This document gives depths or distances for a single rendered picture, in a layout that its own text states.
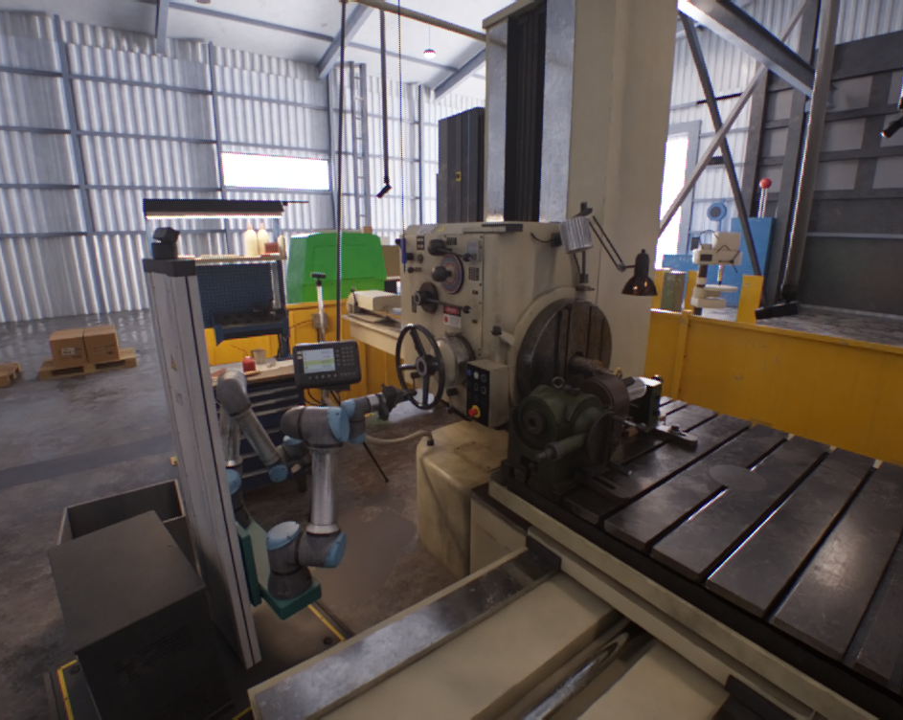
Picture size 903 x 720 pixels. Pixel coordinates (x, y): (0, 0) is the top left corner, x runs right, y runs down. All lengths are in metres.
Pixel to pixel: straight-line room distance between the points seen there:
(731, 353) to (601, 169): 2.09
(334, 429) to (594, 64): 1.94
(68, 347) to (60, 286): 6.87
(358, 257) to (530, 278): 4.19
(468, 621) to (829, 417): 2.95
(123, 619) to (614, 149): 2.50
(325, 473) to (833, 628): 1.41
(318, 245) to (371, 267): 0.73
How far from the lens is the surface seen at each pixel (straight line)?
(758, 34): 11.44
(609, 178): 2.31
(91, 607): 1.72
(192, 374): 1.47
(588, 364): 1.98
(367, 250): 5.97
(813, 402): 3.83
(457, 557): 2.65
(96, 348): 8.01
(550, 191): 2.49
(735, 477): 1.94
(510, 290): 1.84
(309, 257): 5.70
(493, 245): 1.80
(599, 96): 2.39
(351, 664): 1.45
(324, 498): 1.58
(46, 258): 14.77
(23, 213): 14.77
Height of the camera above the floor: 1.84
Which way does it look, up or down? 16 degrees down
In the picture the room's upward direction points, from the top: straight up
